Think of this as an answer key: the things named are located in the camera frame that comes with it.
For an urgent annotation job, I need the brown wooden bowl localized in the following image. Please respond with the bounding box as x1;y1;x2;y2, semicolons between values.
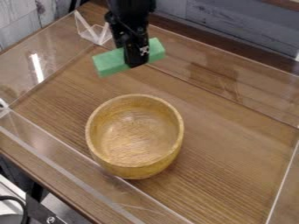
86;94;185;179

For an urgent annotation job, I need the green rectangular block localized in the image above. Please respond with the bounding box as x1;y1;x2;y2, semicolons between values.
92;38;166;77

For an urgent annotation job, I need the black cable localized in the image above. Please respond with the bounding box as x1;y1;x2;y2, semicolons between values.
0;195;30;224

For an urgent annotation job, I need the clear acrylic tray wall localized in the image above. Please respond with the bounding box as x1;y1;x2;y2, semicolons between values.
0;100;194;224

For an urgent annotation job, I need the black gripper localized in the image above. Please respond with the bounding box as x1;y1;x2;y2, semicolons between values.
106;0;156;68

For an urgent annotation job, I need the clear acrylic corner bracket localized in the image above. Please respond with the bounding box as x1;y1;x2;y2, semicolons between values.
74;10;112;46

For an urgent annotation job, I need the black metal table frame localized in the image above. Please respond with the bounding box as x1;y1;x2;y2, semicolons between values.
0;156;91;224

